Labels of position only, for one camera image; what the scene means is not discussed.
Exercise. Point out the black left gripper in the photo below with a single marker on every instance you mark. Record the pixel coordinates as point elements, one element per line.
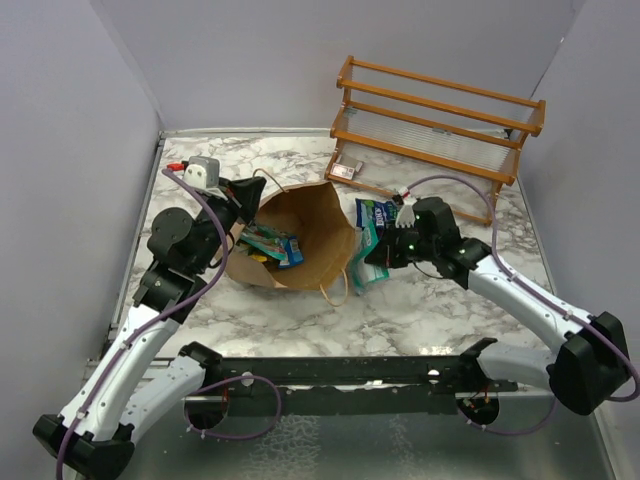
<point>247,192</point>

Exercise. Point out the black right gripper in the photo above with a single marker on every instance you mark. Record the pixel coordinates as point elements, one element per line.
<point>381,255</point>

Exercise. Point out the blue Bonk snack bag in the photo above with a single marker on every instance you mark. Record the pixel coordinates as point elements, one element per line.
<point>376,213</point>

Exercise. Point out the teal snack packet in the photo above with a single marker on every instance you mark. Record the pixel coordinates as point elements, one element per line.
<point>270,242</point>

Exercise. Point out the brown paper bag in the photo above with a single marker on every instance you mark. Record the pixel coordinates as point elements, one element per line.
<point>326,238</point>

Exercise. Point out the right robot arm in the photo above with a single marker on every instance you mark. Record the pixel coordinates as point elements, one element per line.
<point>585,359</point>

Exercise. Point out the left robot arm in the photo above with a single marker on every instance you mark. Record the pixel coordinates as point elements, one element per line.
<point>96,433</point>

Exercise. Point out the blue snack bar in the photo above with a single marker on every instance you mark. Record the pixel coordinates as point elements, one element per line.
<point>293,253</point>

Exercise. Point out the small red white box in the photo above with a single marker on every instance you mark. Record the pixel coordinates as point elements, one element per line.
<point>346,171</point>

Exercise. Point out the orange wooden shelf rack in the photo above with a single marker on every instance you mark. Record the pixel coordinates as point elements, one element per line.
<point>403,125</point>

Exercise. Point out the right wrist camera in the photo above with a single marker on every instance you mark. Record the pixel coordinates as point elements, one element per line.
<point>406,217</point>

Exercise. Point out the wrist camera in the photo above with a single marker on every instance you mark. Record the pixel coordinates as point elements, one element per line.
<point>202,173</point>
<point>406,217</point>

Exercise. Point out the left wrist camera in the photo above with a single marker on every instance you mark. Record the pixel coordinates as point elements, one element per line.
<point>202,173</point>

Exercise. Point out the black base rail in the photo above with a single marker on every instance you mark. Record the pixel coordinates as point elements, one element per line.
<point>327,386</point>

